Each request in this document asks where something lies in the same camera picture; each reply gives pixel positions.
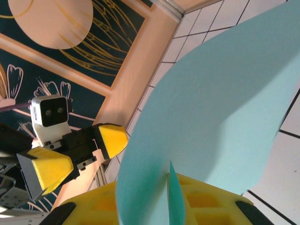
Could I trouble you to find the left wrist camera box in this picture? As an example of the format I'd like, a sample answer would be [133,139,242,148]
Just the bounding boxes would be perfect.
[30,95,72,148]

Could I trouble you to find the aluminium side rail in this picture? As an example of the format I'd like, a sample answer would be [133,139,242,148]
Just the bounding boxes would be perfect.
[88,161,113,191]

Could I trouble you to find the light blue paper sheet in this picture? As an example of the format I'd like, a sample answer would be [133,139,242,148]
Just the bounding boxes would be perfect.
[116,0,300,225]

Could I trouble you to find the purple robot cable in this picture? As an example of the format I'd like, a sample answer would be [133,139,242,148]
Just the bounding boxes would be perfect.
[0,102,32,113]

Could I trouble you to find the aluminium corner post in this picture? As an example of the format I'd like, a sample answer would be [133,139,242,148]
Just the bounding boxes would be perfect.
[154,0,186,22]

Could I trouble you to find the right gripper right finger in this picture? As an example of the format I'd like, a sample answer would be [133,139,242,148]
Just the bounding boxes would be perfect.
[177,173,272,225]

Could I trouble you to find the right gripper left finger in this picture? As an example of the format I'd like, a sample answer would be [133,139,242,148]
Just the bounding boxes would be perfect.
[43,180,117,225]

